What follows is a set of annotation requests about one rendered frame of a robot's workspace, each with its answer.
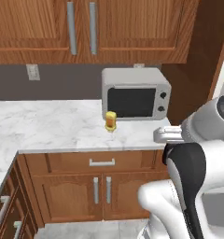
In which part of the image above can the grey side drawer handle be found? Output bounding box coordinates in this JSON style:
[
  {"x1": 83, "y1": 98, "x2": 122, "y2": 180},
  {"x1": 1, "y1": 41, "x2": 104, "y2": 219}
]
[
  {"x1": 0, "y1": 195, "x2": 11, "y2": 231},
  {"x1": 12, "y1": 220, "x2": 23, "y2": 239}
]

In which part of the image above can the grey wall cupboard handle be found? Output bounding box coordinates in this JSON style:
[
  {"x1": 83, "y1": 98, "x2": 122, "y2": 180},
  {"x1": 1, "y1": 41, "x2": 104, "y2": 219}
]
[
  {"x1": 88, "y1": 1, "x2": 99, "y2": 56},
  {"x1": 66, "y1": 1, "x2": 78, "y2": 56}
]

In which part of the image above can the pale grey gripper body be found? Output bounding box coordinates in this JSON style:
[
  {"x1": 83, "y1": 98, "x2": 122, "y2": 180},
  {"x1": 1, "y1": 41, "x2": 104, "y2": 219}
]
[{"x1": 152, "y1": 125, "x2": 184, "y2": 145}]

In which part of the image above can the wooden base cupboard door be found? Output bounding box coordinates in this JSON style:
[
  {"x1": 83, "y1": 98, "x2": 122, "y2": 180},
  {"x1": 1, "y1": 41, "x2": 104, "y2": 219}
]
[
  {"x1": 30, "y1": 174, "x2": 104, "y2": 224},
  {"x1": 101, "y1": 171, "x2": 171, "y2": 221}
]

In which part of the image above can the wooden wall cupboard door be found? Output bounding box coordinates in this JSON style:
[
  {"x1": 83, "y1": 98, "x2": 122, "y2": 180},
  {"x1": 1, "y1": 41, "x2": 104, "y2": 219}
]
[
  {"x1": 81, "y1": 0, "x2": 200, "y2": 64},
  {"x1": 0, "y1": 0, "x2": 86, "y2": 65}
]

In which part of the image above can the grey base cupboard handle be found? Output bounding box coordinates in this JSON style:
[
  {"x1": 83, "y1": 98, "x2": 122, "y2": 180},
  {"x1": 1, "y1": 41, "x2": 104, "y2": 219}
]
[
  {"x1": 105, "y1": 176, "x2": 113, "y2": 204},
  {"x1": 92, "y1": 176, "x2": 100, "y2": 205}
]

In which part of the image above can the yellow mustard bottle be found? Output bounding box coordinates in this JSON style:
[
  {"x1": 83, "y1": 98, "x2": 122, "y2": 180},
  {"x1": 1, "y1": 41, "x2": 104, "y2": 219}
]
[{"x1": 105, "y1": 111, "x2": 118, "y2": 133}]

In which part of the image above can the grey microwave oven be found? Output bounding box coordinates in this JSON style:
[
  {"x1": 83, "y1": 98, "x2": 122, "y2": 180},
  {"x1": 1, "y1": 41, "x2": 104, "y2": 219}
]
[{"x1": 101, "y1": 67, "x2": 173, "y2": 121}]

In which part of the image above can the wooden tall side panel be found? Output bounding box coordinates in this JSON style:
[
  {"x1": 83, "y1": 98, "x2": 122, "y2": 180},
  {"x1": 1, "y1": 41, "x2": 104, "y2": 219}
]
[{"x1": 161, "y1": 0, "x2": 224, "y2": 126}]

